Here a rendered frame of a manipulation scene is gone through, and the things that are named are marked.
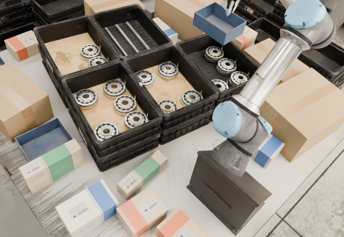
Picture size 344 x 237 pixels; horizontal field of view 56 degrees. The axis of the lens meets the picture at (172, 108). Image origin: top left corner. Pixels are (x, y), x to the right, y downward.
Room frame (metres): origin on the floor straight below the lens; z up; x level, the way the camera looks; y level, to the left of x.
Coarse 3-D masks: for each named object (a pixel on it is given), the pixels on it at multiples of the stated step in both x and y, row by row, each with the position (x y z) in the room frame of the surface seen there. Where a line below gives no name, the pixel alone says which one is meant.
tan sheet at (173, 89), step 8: (152, 72) 1.21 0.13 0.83; (160, 80) 1.16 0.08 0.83; (168, 80) 1.17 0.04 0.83; (176, 80) 1.18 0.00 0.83; (184, 80) 1.19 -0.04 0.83; (152, 88) 1.10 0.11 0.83; (160, 88) 1.11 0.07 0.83; (168, 88) 1.12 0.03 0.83; (176, 88) 1.13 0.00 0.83; (184, 88) 1.14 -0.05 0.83; (192, 88) 1.15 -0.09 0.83; (160, 96) 1.06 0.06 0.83; (168, 96) 1.06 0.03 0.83; (176, 96) 1.07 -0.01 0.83
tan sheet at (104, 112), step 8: (120, 80) 1.11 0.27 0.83; (96, 88) 1.04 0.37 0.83; (104, 96) 1.00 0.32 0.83; (104, 104) 0.95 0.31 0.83; (112, 104) 0.95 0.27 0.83; (88, 112) 0.89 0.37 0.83; (96, 112) 0.89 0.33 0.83; (104, 112) 0.90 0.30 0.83; (112, 112) 0.91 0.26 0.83; (88, 120) 0.84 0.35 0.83; (96, 120) 0.85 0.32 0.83; (104, 120) 0.86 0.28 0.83; (112, 120) 0.86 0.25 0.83; (120, 120) 0.87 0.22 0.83; (120, 128) 0.83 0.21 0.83
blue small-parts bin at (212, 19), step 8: (208, 8) 1.42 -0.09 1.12; (216, 8) 1.44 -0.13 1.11; (200, 16) 1.31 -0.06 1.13; (208, 16) 1.42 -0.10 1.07; (216, 16) 1.43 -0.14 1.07; (224, 16) 1.41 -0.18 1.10; (232, 16) 1.38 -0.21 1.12; (192, 24) 1.34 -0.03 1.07; (200, 24) 1.31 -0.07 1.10; (208, 24) 1.28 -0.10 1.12; (216, 24) 1.37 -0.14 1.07; (224, 24) 1.38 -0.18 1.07; (232, 24) 1.37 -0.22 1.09; (240, 24) 1.34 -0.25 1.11; (208, 32) 1.27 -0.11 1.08; (216, 32) 1.25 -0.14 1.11; (224, 32) 1.22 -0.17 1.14; (232, 32) 1.25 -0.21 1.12; (240, 32) 1.31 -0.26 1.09; (216, 40) 1.24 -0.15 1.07; (224, 40) 1.22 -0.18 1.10
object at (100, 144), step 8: (112, 64) 1.11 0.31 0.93; (88, 72) 1.04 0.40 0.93; (128, 72) 1.09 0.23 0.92; (64, 80) 0.96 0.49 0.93; (136, 80) 1.04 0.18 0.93; (64, 88) 0.93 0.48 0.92; (72, 96) 0.88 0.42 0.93; (144, 96) 0.95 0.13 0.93; (152, 104) 0.92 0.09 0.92; (80, 112) 0.80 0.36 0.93; (152, 120) 0.82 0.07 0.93; (160, 120) 0.84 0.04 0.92; (88, 128) 0.73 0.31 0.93; (136, 128) 0.77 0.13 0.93; (144, 128) 0.79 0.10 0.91; (112, 136) 0.71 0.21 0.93; (120, 136) 0.72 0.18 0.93; (96, 144) 0.67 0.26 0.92; (104, 144) 0.68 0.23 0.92
